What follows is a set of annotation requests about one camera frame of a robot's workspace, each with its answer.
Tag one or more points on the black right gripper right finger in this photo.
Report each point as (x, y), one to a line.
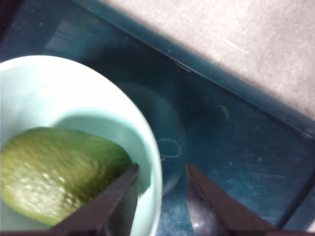
(221, 209)

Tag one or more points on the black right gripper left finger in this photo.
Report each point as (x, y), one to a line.
(110, 206)

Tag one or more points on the green avocado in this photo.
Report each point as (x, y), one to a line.
(56, 172)

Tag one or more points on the teal ceramic bowl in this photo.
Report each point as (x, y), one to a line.
(73, 98)

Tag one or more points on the black glossy tray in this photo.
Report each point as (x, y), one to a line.
(233, 147)

